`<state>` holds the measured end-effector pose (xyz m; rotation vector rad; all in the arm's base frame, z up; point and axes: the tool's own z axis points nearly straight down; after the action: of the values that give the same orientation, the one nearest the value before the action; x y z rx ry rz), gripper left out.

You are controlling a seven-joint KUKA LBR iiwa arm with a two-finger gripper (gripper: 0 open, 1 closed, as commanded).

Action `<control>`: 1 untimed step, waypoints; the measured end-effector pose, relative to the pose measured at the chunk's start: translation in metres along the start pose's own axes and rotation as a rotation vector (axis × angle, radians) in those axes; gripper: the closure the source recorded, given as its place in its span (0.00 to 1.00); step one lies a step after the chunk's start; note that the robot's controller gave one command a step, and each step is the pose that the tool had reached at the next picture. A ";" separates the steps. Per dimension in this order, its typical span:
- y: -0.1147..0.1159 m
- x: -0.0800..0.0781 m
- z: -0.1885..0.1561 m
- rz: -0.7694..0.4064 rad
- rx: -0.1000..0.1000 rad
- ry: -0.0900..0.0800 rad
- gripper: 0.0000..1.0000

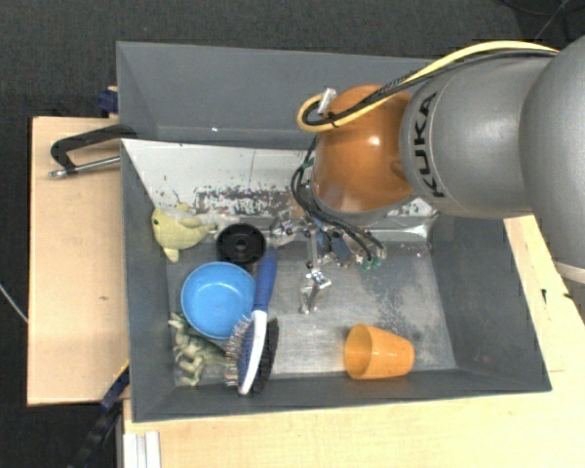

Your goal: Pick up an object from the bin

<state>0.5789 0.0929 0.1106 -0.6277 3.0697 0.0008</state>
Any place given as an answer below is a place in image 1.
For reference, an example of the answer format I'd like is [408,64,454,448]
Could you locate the pale green toy figures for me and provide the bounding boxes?
[168,311,227,388]

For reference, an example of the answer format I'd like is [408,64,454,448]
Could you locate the grey metal bin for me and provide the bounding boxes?
[115,40,553,423]

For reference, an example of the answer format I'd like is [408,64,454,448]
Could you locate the blue and white brush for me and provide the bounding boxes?
[223,248,281,397]

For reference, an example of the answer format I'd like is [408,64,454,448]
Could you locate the orange plastic cup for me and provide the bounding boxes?
[342,323,416,381]

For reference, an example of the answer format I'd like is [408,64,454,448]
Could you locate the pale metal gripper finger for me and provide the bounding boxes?
[298,267,333,316]
[271,215,306,250]

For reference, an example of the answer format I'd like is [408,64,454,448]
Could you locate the black round spool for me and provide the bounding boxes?
[215,222,268,272]

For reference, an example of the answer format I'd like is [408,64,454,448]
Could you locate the pale flat board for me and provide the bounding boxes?
[26,115,134,407]

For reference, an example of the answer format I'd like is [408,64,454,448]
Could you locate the yellow-green plush toy animal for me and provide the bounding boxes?
[150,203,218,264]

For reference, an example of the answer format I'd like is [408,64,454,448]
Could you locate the blue plastic bowl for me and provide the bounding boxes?
[179,260,258,341]

